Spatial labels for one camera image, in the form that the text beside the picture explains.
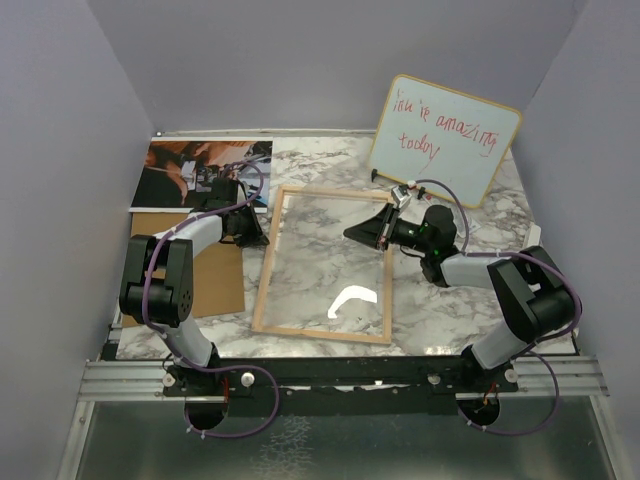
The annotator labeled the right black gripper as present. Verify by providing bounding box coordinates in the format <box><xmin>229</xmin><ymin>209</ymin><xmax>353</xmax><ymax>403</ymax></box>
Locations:
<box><xmin>345</xmin><ymin>203</ymin><xmax>433</xmax><ymax>254</ymax></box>

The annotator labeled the wooden picture frame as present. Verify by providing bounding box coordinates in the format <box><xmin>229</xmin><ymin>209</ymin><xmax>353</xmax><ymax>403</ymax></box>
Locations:
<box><xmin>251</xmin><ymin>183</ymin><xmax>396</xmax><ymax>346</ymax></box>

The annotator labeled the printed photo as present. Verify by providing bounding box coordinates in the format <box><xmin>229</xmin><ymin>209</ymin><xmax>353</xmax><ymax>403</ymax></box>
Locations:
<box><xmin>130</xmin><ymin>139</ymin><xmax>273</xmax><ymax>214</ymax></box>

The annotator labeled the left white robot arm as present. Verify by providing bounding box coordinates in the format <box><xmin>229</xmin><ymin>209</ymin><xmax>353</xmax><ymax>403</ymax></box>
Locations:
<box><xmin>119</xmin><ymin>178</ymin><xmax>269</xmax><ymax>395</ymax></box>

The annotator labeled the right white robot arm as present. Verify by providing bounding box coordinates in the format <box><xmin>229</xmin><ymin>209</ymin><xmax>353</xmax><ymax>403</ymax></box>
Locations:
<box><xmin>344</xmin><ymin>203</ymin><xmax>581</xmax><ymax>391</ymax></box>

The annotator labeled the brown cardboard backing board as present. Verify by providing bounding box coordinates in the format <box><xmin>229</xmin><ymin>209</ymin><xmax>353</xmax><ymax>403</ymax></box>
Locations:
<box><xmin>131</xmin><ymin>213</ymin><xmax>245</xmax><ymax>319</ymax></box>

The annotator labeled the yellow-rimmed whiteboard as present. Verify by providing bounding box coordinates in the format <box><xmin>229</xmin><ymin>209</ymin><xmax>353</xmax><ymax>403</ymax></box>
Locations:
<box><xmin>369</xmin><ymin>74</ymin><xmax>522</xmax><ymax>208</ymax></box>

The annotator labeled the white whiteboard eraser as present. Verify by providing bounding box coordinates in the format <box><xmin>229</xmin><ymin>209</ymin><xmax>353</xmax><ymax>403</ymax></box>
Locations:
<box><xmin>523</xmin><ymin>223</ymin><xmax>541</xmax><ymax>248</ymax></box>

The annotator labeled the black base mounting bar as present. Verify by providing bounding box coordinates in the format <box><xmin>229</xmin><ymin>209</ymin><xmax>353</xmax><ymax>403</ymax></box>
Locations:
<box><xmin>163</xmin><ymin>356</ymin><xmax>518</xmax><ymax>417</ymax></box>

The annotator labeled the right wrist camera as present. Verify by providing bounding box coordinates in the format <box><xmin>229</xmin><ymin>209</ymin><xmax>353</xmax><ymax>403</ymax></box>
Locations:
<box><xmin>391</xmin><ymin>183</ymin><xmax>416</xmax><ymax>213</ymax></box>

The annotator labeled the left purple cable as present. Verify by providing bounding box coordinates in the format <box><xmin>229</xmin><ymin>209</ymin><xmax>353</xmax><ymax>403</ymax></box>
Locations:
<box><xmin>142</xmin><ymin>160</ymin><xmax>281</xmax><ymax>440</ymax></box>

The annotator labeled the purple cable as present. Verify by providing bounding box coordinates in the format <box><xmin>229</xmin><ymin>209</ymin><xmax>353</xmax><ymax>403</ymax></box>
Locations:
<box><xmin>407</xmin><ymin>178</ymin><xmax>585</xmax><ymax>435</ymax></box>
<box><xmin>142</xmin><ymin>160</ymin><xmax>281</xmax><ymax>440</ymax></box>

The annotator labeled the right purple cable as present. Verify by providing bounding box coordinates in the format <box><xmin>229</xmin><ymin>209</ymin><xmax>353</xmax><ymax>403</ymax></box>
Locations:
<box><xmin>407</xmin><ymin>178</ymin><xmax>585</xmax><ymax>435</ymax></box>

